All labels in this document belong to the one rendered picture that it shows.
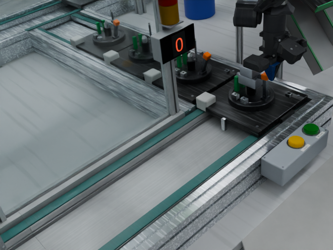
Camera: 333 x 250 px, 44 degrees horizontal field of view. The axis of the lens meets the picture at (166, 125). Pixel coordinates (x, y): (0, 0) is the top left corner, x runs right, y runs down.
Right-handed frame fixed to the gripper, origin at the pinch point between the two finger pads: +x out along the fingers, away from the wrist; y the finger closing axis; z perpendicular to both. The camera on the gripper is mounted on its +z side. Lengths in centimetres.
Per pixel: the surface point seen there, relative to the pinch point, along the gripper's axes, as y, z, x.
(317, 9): 20.4, 0.3, -10.6
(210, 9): 60, -79, 20
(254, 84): -2.1, -4.3, 5.4
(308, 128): -2.1, 14.1, 12.4
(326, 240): -23.0, 33.2, 23.7
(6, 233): -77, -18, 15
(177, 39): -19.5, -16.3, -12.2
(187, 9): 52, -88, 19
